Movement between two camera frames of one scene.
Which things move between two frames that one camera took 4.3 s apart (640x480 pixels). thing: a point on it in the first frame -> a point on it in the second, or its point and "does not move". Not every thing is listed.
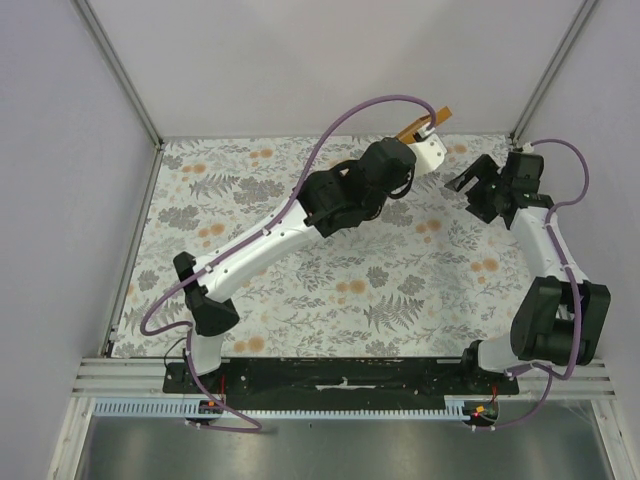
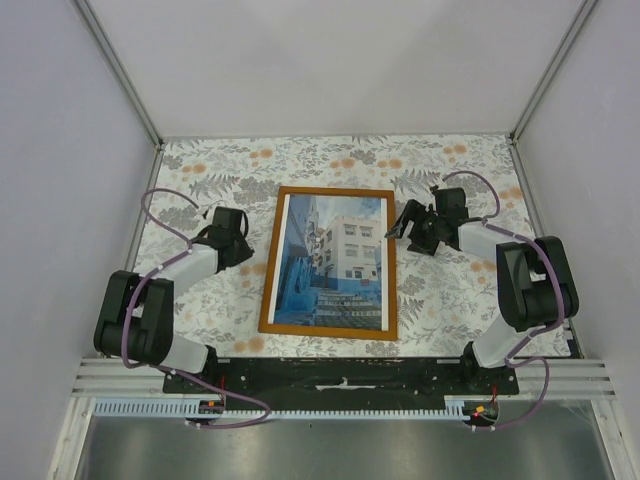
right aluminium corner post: (585, 12) does not move
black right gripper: (486, 170) -> (411, 213)
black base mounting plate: (334, 383) does not move
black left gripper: (408, 179) -> (245, 253)
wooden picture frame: (409, 136) -> (264, 325)
